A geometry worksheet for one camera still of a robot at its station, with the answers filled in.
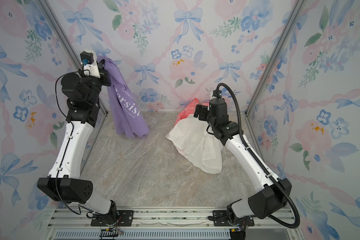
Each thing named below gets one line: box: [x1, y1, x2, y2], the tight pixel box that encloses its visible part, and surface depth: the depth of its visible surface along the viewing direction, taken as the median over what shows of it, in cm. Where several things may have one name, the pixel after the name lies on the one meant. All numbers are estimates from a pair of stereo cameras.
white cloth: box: [165, 115, 224, 174], surface depth 94 cm
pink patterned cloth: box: [174, 98, 209, 126], surface depth 115 cm
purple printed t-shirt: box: [97, 55, 150, 139], surface depth 78 cm
